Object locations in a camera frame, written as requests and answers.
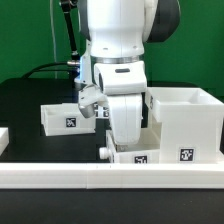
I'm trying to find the white drawer box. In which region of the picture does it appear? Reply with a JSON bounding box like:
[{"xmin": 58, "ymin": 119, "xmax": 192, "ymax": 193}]
[
  {"xmin": 99, "ymin": 128, "xmax": 160, "ymax": 164},
  {"xmin": 40, "ymin": 103, "xmax": 96, "ymax": 136}
]

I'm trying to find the white U-shaped fence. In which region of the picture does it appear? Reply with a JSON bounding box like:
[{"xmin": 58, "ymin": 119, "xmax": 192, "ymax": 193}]
[{"xmin": 0, "ymin": 127, "xmax": 224, "ymax": 190}]

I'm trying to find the white rear drawer box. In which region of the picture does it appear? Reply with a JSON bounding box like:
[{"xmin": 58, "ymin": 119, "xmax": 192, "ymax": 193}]
[{"xmin": 40, "ymin": 103, "xmax": 96, "ymax": 136}]

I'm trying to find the white marker base sheet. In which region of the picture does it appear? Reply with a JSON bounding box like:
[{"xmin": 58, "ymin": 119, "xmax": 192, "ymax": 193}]
[{"xmin": 95, "ymin": 102, "xmax": 142, "ymax": 120}]

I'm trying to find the black hose with connector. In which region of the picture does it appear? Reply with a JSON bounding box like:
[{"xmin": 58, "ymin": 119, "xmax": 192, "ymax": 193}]
[{"xmin": 59, "ymin": 0, "xmax": 82, "ymax": 68}]

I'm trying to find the white front drawer box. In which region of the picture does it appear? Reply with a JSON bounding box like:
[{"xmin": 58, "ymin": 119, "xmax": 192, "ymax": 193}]
[{"xmin": 99, "ymin": 128, "xmax": 160, "ymax": 164}]

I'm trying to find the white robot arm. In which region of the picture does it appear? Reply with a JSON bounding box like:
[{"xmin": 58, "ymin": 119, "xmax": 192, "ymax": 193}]
[{"xmin": 77, "ymin": 0, "xmax": 180, "ymax": 145}]

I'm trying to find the black cable bundle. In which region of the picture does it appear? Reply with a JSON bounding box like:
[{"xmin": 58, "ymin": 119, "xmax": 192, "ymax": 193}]
[{"xmin": 21, "ymin": 62, "xmax": 76, "ymax": 80}]

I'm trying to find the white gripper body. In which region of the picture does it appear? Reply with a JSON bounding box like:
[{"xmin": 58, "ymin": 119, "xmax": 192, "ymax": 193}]
[{"xmin": 107, "ymin": 94, "xmax": 142, "ymax": 145}]

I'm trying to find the white drawer cabinet frame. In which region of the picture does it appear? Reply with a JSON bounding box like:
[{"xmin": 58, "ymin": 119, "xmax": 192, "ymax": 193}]
[{"xmin": 145, "ymin": 87, "xmax": 224, "ymax": 164}]

